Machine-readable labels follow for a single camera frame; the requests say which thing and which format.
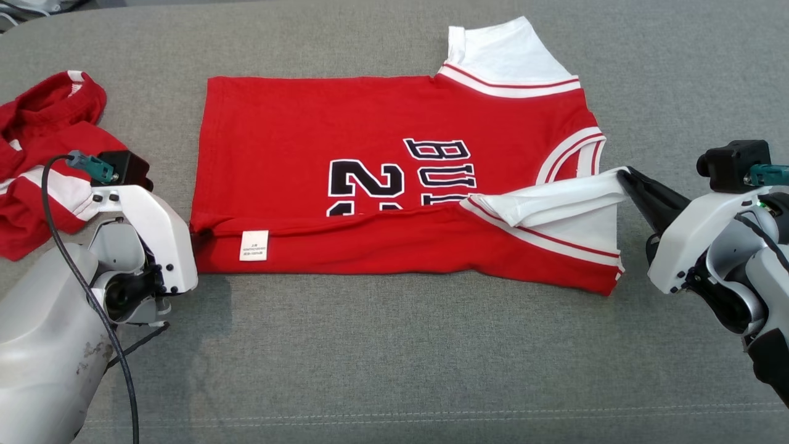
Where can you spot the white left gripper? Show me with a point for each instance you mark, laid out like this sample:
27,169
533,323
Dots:
166,240

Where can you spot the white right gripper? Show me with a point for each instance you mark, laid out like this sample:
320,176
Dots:
684,240

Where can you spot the red Bulls basketball jersey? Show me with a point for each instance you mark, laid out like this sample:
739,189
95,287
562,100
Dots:
296,135

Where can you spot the red shorts with white band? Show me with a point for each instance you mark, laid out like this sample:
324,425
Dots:
43,117

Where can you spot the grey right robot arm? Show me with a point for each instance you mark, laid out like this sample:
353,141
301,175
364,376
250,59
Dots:
770,290

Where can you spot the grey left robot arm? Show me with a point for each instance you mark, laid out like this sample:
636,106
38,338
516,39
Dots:
43,339

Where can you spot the white power strip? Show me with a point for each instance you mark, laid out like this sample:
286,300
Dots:
24,6

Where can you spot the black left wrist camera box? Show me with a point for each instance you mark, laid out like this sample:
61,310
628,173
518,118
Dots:
129,166

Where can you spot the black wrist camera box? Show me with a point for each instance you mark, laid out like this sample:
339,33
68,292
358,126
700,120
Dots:
129,166
733,163

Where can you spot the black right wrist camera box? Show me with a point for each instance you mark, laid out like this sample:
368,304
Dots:
733,163

